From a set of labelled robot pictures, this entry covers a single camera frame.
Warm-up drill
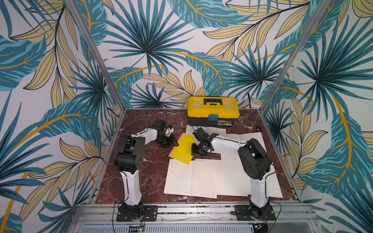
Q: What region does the open notebook back right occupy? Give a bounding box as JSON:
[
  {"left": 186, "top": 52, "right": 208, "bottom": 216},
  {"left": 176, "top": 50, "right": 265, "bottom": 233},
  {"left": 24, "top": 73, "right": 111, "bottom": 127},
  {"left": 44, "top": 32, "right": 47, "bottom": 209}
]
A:
[{"left": 215, "top": 132, "right": 268, "bottom": 158}]

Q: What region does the open notebook front middle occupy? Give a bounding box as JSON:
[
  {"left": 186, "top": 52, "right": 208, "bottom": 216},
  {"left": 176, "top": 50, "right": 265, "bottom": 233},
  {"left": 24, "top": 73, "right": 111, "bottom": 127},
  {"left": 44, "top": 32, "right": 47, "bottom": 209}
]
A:
[{"left": 217, "top": 153, "right": 251, "bottom": 197}]

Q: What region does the open notebook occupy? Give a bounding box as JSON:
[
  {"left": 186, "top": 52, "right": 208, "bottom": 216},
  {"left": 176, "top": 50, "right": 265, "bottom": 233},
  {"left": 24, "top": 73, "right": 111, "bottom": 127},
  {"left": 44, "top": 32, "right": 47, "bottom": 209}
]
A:
[
  {"left": 217, "top": 153, "right": 251, "bottom": 197},
  {"left": 254, "top": 165, "right": 283, "bottom": 198},
  {"left": 185, "top": 125, "right": 226, "bottom": 136},
  {"left": 215, "top": 132, "right": 268, "bottom": 158}
]

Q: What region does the yellow cover notebook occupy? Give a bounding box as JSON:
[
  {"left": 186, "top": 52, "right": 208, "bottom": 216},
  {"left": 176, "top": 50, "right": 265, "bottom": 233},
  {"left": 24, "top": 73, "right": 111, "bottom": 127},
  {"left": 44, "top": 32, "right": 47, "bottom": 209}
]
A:
[
  {"left": 169, "top": 133, "right": 196, "bottom": 166},
  {"left": 164, "top": 159, "right": 219, "bottom": 199}
]

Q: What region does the aluminium front rail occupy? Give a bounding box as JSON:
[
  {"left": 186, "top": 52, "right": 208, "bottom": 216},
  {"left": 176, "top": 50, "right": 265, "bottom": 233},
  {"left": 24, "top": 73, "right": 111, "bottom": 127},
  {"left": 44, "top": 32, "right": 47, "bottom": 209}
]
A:
[{"left": 67, "top": 201, "right": 322, "bottom": 233}]

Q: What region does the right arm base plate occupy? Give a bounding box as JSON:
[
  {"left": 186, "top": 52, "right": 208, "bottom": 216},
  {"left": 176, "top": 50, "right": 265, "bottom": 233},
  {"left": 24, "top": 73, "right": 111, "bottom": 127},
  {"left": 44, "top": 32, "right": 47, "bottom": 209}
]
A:
[{"left": 234, "top": 204, "right": 276, "bottom": 221}]

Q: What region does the open notebook back middle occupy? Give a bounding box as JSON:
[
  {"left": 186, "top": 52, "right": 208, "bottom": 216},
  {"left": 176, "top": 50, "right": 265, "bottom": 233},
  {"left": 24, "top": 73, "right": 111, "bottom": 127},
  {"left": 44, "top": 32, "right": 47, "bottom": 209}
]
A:
[{"left": 185, "top": 125, "right": 226, "bottom": 136}]

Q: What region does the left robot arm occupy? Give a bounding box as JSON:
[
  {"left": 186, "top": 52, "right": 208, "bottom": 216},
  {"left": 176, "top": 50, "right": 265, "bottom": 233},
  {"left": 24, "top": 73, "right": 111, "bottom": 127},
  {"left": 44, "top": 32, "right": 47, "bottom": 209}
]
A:
[{"left": 114, "top": 120, "right": 178, "bottom": 222}]

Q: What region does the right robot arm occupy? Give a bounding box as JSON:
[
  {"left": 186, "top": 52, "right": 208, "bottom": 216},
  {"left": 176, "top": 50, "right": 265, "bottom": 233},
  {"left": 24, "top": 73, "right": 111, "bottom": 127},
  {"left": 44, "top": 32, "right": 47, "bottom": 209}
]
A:
[{"left": 191, "top": 128, "right": 273, "bottom": 221}]

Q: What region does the open notebook front right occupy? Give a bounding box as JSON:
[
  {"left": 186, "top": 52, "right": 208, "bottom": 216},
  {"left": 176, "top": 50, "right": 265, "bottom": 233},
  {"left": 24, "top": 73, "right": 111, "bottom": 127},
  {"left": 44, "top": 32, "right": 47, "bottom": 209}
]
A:
[{"left": 254, "top": 165, "right": 283, "bottom": 198}]

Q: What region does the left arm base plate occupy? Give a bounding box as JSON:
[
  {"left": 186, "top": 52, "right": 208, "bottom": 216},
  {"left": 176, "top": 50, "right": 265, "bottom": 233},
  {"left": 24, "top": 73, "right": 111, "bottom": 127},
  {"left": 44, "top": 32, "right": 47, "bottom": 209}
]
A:
[{"left": 116, "top": 203, "right": 158, "bottom": 222}]

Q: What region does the yellow black toolbox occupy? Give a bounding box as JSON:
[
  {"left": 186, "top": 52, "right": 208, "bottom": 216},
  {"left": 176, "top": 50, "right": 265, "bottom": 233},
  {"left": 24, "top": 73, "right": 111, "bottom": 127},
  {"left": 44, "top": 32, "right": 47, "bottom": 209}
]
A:
[{"left": 187, "top": 97, "right": 240, "bottom": 127}]

